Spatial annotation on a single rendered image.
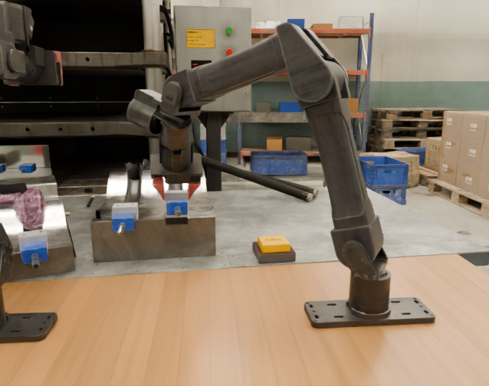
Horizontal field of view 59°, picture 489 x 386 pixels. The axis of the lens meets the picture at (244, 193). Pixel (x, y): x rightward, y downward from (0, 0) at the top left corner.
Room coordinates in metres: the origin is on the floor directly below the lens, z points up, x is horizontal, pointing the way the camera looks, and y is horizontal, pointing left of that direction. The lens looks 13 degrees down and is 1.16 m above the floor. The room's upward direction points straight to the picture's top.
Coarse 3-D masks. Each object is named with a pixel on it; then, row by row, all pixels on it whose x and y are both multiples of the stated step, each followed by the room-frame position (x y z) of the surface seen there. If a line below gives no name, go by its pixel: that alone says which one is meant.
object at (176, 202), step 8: (168, 192) 0.90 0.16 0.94; (176, 192) 0.90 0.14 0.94; (184, 192) 0.91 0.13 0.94; (168, 200) 0.88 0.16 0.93; (176, 200) 0.88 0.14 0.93; (184, 200) 0.88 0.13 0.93; (168, 208) 0.86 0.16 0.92; (176, 208) 0.83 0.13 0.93; (184, 208) 0.86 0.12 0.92; (168, 216) 0.89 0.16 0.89; (176, 216) 0.81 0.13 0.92; (184, 216) 0.90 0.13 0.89
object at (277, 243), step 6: (258, 240) 0.92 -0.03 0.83; (264, 240) 0.90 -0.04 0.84; (270, 240) 0.90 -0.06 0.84; (276, 240) 0.90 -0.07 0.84; (282, 240) 0.90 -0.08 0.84; (264, 246) 0.87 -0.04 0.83; (270, 246) 0.87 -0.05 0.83; (276, 246) 0.87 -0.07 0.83; (282, 246) 0.88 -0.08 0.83; (288, 246) 0.88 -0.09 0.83; (264, 252) 0.87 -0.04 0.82
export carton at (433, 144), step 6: (432, 138) 5.78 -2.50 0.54; (438, 138) 5.80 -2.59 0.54; (426, 144) 5.87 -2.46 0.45; (432, 144) 5.68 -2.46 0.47; (438, 144) 5.52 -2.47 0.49; (426, 150) 5.84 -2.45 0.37; (432, 150) 5.64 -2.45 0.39; (438, 150) 5.49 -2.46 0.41; (426, 156) 5.81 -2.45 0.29; (432, 156) 5.61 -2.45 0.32; (438, 156) 5.46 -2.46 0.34; (426, 162) 5.79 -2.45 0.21; (432, 162) 5.60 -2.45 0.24; (432, 168) 5.61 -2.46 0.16
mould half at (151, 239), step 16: (112, 176) 1.16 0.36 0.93; (144, 176) 1.17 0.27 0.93; (112, 192) 1.10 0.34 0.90; (144, 192) 1.11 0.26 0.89; (144, 208) 0.98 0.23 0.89; (160, 208) 0.97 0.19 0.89; (192, 208) 0.97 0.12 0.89; (208, 208) 0.97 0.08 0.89; (96, 224) 0.86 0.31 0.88; (144, 224) 0.88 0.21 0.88; (160, 224) 0.88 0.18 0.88; (192, 224) 0.90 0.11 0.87; (208, 224) 0.90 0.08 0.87; (96, 240) 0.86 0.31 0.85; (112, 240) 0.87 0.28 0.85; (128, 240) 0.87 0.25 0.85; (144, 240) 0.88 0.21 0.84; (160, 240) 0.88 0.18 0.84; (176, 240) 0.89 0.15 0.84; (192, 240) 0.90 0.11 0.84; (208, 240) 0.90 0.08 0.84; (96, 256) 0.86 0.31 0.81; (112, 256) 0.87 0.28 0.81; (128, 256) 0.87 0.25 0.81; (144, 256) 0.88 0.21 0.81; (160, 256) 0.88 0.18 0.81; (176, 256) 0.89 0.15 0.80; (192, 256) 0.89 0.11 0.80
